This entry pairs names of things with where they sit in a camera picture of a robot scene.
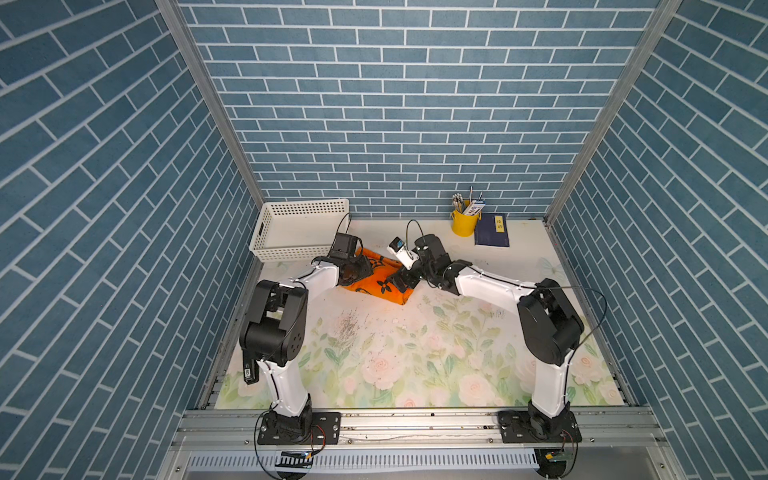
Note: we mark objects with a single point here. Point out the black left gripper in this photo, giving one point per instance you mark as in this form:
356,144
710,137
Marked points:
365,269

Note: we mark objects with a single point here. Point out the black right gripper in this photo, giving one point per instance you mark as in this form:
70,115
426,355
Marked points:
405,275

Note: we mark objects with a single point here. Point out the orange patterned plush pillowcase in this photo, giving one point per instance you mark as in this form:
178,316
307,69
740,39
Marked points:
379,284

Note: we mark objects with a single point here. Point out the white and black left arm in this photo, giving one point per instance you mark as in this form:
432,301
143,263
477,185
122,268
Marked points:
273,330

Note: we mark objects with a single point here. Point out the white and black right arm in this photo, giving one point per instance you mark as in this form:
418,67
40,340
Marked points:
551,327

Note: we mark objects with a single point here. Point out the yellow bucket pen holder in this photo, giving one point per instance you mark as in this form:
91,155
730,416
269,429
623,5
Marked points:
464,225

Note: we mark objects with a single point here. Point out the dark blue book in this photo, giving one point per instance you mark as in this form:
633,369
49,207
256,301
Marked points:
491,230

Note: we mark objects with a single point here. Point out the blue white pencil box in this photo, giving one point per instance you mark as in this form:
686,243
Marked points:
473,208

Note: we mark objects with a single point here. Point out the white perforated plastic basket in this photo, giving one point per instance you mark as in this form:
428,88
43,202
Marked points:
289,231

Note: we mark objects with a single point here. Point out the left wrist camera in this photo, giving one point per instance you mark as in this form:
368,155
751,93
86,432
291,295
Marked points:
345,246

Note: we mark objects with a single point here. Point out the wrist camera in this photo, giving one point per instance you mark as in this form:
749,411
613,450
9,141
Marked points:
345,246
398,247

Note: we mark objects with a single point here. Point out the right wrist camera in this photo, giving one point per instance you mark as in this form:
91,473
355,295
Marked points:
398,247

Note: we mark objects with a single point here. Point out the white slotted cable duct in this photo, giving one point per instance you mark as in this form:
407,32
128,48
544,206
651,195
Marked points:
367,461

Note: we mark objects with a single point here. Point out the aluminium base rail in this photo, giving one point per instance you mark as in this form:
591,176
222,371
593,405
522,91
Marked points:
615,426

